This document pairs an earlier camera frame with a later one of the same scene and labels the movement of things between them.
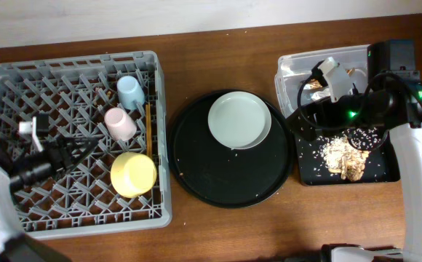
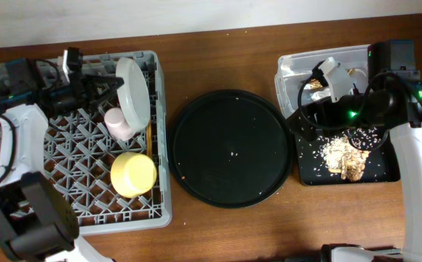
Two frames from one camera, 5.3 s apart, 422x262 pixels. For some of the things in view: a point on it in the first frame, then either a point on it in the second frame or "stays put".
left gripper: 62,154 -> 86,88
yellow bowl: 133,174 stays put
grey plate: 239,120 -> 135,91
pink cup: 119,125 stays put
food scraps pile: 339,155 stays put
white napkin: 322,94 stays put
